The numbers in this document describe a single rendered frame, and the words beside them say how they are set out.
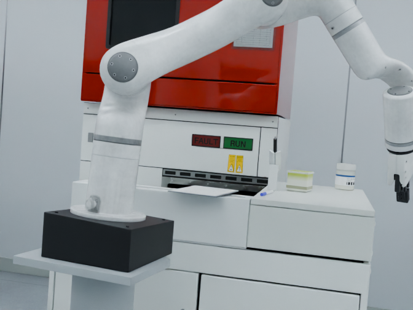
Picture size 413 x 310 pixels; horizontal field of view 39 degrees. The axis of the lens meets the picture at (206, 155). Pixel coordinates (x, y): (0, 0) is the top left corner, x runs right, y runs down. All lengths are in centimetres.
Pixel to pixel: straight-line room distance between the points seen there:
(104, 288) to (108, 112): 43
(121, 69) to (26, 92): 297
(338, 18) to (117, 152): 64
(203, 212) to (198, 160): 66
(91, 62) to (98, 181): 107
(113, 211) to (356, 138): 253
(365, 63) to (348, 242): 50
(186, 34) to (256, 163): 96
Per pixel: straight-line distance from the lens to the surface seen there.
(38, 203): 430
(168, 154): 236
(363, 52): 151
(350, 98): 376
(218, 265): 172
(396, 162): 159
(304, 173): 195
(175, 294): 177
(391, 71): 158
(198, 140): 232
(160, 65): 141
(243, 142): 229
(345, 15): 151
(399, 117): 154
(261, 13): 141
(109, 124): 142
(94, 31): 245
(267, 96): 224
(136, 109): 149
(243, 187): 229
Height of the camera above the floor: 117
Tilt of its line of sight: 3 degrees down
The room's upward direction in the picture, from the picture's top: 4 degrees clockwise
